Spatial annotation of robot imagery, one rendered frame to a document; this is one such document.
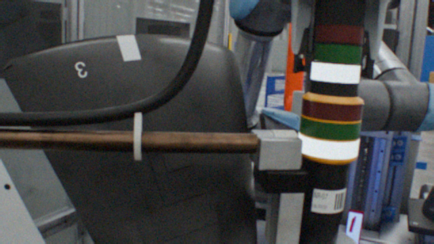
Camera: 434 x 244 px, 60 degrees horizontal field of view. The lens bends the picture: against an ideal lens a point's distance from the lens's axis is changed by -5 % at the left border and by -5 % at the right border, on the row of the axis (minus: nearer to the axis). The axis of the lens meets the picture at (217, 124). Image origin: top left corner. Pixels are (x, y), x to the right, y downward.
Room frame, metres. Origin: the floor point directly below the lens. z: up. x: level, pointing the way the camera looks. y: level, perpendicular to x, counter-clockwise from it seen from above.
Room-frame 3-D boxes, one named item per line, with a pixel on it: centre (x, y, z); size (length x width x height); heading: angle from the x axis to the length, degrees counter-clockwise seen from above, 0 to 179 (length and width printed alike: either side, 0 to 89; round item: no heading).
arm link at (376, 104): (0.55, -0.17, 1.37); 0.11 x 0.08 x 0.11; 101
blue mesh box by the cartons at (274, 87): (7.59, -1.56, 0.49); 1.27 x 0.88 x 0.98; 144
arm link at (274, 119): (1.13, -0.18, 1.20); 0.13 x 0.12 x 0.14; 101
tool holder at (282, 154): (0.27, -0.07, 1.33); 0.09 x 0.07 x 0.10; 99
